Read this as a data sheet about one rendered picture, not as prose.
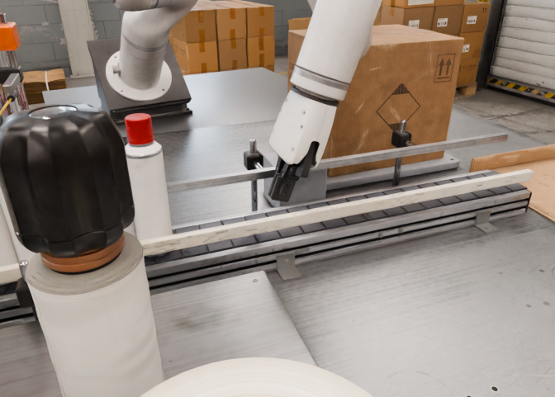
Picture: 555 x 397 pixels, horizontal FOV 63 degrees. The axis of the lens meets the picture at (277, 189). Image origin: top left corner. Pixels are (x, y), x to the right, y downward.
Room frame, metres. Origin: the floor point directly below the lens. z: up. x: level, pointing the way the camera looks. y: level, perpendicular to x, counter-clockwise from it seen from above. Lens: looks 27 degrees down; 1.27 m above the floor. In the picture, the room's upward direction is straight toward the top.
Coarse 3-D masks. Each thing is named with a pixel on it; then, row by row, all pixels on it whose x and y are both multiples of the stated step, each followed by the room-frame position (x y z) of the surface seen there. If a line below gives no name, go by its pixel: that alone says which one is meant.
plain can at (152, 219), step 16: (128, 128) 0.56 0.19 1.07; (144, 128) 0.56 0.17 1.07; (128, 144) 0.56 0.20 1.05; (144, 144) 0.56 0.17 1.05; (128, 160) 0.55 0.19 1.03; (144, 160) 0.55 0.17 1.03; (160, 160) 0.56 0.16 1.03; (144, 176) 0.54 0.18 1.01; (160, 176) 0.56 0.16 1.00; (144, 192) 0.54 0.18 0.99; (160, 192) 0.56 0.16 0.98; (144, 208) 0.54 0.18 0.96; (160, 208) 0.55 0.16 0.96; (144, 224) 0.54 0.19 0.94; (160, 224) 0.55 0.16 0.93; (144, 256) 0.55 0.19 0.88; (160, 256) 0.55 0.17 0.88
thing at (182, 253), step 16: (480, 176) 0.82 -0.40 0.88; (384, 192) 0.75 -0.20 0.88; (480, 192) 0.75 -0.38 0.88; (496, 192) 0.75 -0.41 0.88; (288, 208) 0.69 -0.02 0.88; (304, 208) 0.69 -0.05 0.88; (400, 208) 0.69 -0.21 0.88; (416, 208) 0.69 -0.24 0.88; (208, 224) 0.64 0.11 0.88; (224, 224) 0.64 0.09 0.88; (304, 224) 0.64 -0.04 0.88; (320, 224) 0.64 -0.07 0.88; (336, 224) 0.64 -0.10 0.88; (224, 240) 0.59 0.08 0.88; (240, 240) 0.59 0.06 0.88; (256, 240) 0.59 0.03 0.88; (272, 240) 0.59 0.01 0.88; (176, 256) 0.55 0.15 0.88; (192, 256) 0.55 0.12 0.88; (0, 288) 0.48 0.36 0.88
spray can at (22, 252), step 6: (0, 192) 0.49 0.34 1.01; (0, 198) 0.50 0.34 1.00; (6, 210) 0.49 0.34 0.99; (6, 216) 0.50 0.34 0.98; (12, 228) 0.49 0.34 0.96; (12, 234) 0.49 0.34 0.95; (12, 240) 0.50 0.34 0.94; (18, 246) 0.49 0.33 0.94; (18, 252) 0.49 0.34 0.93; (24, 252) 0.49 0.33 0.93; (30, 252) 0.49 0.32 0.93; (18, 258) 0.50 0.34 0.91; (24, 258) 0.49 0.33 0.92; (30, 258) 0.49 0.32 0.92
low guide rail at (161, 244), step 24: (408, 192) 0.68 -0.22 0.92; (432, 192) 0.69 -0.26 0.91; (456, 192) 0.71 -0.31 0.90; (288, 216) 0.60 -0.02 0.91; (312, 216) 0.62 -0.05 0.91; (336, 216) 0.63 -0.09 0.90; (144, 240) 0.54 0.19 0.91; (168, 240) 0.54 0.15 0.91; (192, 240) 0.55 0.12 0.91; (216, 240) 0.56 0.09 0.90
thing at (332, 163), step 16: (432, 144) 0.78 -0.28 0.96; (448, 144) 0.79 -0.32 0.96; (464, 144) 0.81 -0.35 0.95; (320, 160) 0.71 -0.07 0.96; (336, 160) 0.71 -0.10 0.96; (352, 160) 0.72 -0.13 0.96; (368, 160) 0.73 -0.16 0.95; (224, 176) 0.65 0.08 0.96; (240, 176) 0.65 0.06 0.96; (256, 176) 0.66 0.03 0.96; (272, 176) 0.67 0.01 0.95
